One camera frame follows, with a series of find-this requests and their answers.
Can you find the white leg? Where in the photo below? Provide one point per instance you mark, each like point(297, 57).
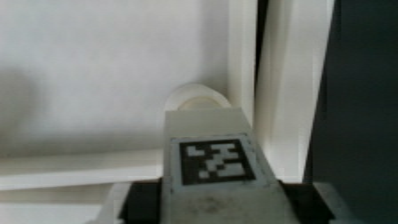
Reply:
point(220, 189)

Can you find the white U-shaped fence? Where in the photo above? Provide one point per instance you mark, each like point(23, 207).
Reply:
point(291, 31)

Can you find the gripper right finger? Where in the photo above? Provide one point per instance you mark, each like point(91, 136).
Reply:
point(338, 206)

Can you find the white square tabletop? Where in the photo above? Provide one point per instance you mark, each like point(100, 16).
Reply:
point(96, 57)

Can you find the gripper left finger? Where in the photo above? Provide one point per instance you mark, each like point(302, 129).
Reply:
point(108, 215)

